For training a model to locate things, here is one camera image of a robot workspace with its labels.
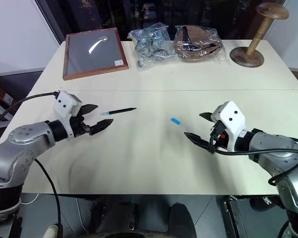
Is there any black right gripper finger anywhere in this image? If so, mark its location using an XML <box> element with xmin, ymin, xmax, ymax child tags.
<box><xmin>199</xmin><ymin>112</ymin><xmax>214</xmax><ymax>122</ymax></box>
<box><xmin>183</xmin><ymin>132</ymin><xmax>211</xmax><ymax>152</ymax></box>

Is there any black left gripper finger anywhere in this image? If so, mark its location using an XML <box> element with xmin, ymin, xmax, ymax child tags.
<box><xmin>79</xmin><ymin>104</ymin><xmax>99</xmax><ymax>116</ymax></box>
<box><xmin>88</xmin><ymin>119</ymin><xmax>114</xmax><ymax>136</ymax></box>

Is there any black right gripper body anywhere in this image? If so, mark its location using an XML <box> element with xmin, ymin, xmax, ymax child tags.
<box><xmin>207</xmin><ymin>121</ymin><xmax>229</xmax><ymax>155</ymax></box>

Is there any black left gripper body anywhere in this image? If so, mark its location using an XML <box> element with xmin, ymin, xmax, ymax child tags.
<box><xmin>70</xmin><ymin>114</ymin><xmax>90</xmax><ymax>138</ymax></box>

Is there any black pen with blue end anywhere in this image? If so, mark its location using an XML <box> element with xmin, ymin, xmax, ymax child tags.
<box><xmin>100</xmin><ymin>107</ymin><xmax>138</xmax><ymax>116</ymax></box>

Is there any clear bag with brown hat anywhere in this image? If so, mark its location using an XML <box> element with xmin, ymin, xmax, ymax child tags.
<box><xmin>173</xmin><ymin>24</ymin><xmax>226</xmax><ymax>64</ymax></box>

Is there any dark rounded robot leg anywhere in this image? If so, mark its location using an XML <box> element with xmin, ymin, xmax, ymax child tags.
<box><xmin>168</xmin><ymin>202</ymin><xmax>197</xmax><ymax>238</ymax></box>

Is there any clear bag of metal parts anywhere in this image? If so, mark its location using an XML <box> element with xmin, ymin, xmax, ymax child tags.
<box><xmin>127</xmin><ymin>22</ymin><xmax>176</xmax><ymax>72</ymax></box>

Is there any wooden hat stand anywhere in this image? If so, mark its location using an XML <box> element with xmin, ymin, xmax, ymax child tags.
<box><xmin>229</xmin><ymin>2</ymin><xmax>290</xmax><ymax>67</ymax></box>

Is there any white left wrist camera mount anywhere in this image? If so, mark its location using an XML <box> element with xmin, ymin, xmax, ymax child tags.
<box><xmin>53</xmin><ymin>91</ymin><xmax>82</xmax><ymax>138</ymax></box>

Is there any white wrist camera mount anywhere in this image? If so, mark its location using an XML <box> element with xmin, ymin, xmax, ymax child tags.
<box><xmin>53</xmin><ymin>91</ymin><xmax>82</xmax><ymax>138</ymax></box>
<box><xmin>210</xmin><ymin>100</ymin><xmax>248</xmax><ymax>152</ymax></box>

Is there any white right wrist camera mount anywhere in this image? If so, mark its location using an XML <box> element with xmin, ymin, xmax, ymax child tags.
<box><xmin>210</xmin><ymin>100</ymin><xmax>248</xmax><ymax>152</ymax></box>

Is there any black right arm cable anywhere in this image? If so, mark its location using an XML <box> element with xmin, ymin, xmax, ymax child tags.
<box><xmin>208</xmin><ymin>128</ymin><xmax>298</xmax><ymax>185</ymax></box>

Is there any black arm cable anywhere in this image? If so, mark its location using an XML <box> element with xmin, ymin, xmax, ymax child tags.
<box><xmin>208</xmin><ymin>128</ymin><xmax>298</xmax><ymax>185</ymax></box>
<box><xmin>0</xmin><ymin>91</ymin><xmax>63</xmax><ymax>238</ymax></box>

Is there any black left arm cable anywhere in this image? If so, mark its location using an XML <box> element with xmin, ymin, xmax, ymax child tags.
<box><xmin>0</xmin><ymin>91</ymin><xmax>63</xmax><ymax>238</ymax></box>

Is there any wooden picture frame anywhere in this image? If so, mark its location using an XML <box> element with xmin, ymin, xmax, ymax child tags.
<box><xmin>62</xmin><ymin>27</ymin><xmax>129</xmax><ymax>81</ymax></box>

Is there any black metal bracket under table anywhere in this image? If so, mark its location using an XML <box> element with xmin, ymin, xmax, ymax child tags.
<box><xmin>223</xmin><ymin>194</ymin><xmax>251</xmax><ymax>238</ymax></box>

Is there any white cable on floor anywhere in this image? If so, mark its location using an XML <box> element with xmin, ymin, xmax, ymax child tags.
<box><xmin>21</xmin><ymin>193</ymin><xmax>39</xmax><ymax>205</ymax></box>

